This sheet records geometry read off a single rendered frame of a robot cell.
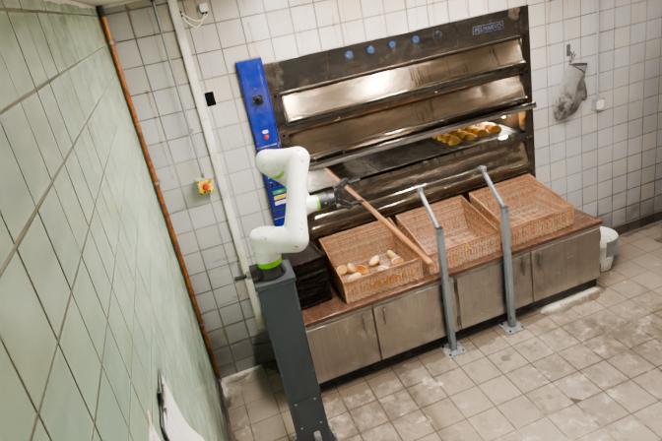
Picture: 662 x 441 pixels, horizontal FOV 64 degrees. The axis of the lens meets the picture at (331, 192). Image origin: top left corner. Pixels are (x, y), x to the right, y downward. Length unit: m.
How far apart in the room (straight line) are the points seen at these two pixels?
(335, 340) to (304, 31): 1.96
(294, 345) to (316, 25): 1.92
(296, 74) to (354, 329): 1.68
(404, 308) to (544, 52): 2.12
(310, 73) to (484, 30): 1.28
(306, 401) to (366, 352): 0.75
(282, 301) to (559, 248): 2.18
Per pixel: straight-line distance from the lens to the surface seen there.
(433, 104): 3.89
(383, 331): 3.65
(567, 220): 4.18
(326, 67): 3.54
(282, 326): 2.79
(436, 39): 3.84
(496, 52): 4.10
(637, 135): 5.13
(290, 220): 2.56
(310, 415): 3.17
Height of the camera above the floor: 2.49
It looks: 21 degrees down
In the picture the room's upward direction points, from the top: 11 degrees counter-clockwise
